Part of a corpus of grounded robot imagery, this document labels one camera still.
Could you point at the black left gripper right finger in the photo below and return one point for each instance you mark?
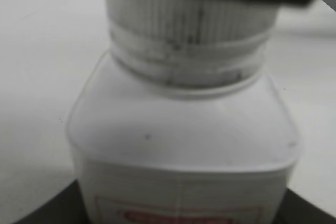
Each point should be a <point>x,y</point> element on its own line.
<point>296,210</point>

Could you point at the white pink yogurt bottle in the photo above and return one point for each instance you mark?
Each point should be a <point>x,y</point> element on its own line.
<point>151,154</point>

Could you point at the white ribbed bottle cap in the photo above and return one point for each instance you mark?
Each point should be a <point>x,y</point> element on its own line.
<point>190,43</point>

